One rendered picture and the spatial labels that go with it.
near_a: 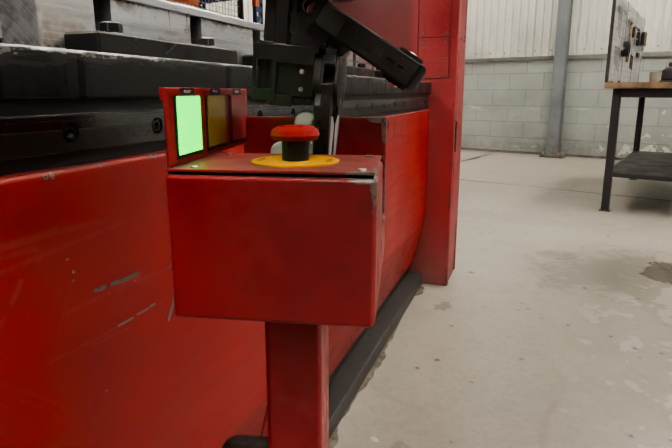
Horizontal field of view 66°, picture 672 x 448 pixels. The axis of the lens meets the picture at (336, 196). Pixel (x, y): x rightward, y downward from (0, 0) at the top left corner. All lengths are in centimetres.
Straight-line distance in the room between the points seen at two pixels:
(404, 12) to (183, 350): 179
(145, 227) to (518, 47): 719
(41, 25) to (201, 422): 55
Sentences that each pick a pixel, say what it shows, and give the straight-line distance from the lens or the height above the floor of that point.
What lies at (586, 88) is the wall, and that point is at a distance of 741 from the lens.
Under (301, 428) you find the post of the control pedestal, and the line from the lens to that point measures 55.
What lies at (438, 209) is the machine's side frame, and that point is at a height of 34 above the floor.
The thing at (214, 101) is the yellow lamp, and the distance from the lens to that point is 49.
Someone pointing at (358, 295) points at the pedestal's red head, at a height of 69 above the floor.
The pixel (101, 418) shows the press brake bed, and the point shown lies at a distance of 64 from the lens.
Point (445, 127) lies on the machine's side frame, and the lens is 220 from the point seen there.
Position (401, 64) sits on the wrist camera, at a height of 86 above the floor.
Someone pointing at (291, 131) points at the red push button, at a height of 81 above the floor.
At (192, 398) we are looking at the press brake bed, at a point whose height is 43.
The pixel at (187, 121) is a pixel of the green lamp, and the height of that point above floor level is 81.
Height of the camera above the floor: 84
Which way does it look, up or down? 11 degrees down
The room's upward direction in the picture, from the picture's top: straight up
